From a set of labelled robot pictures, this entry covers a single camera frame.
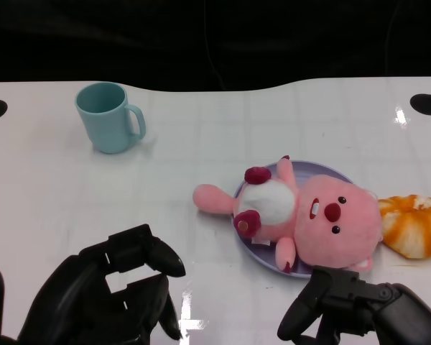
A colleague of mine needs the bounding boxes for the black backdrop cloth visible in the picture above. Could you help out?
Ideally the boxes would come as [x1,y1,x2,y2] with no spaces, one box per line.
[0,0,431,93]

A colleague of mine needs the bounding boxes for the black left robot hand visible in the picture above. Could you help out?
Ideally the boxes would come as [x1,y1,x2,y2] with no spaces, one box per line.
[17,224,187,345]

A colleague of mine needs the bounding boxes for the orange white pumpkin toy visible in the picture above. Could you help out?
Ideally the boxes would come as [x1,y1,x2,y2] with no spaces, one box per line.
[376,194,431,260]

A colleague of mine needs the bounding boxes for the purple plastic plate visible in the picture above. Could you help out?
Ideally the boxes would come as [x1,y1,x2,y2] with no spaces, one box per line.
[231,160,356,280]

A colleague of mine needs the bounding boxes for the pink plush beaver doll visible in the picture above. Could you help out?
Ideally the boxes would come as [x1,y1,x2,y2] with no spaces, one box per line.
[192,155,384,276]

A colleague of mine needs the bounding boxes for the teal plastic mug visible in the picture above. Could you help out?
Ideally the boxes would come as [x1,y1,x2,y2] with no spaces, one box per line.
[74,81,147,155]

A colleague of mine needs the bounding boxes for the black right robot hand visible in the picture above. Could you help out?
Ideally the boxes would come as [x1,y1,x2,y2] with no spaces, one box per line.
[277,264,431,345]

